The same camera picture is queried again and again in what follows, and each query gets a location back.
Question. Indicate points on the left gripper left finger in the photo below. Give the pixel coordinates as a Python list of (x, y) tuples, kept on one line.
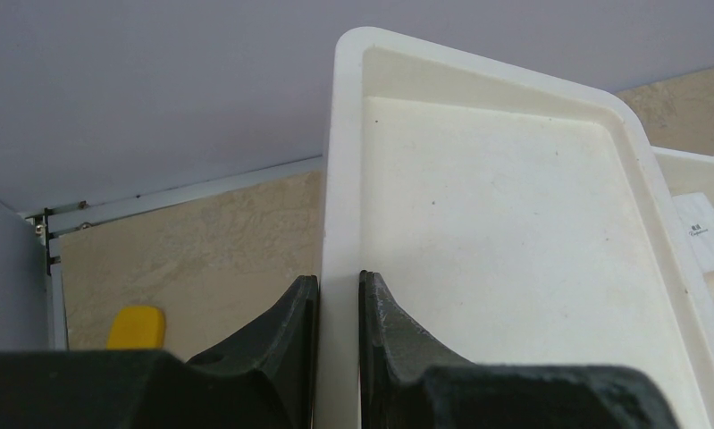
[(264, 373)]

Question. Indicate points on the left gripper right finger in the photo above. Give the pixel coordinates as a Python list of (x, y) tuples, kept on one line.
[(394, 353)]

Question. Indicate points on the white drawer cabinet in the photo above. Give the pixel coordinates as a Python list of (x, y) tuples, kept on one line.
[(520, 218)]

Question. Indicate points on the white labelled box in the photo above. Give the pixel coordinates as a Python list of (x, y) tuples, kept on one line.
[(697, 216)]

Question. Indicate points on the white drawer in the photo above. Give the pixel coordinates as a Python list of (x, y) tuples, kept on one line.
[(706, 195)]

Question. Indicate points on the small yellow block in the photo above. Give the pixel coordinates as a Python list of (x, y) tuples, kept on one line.
[(137, 327)]

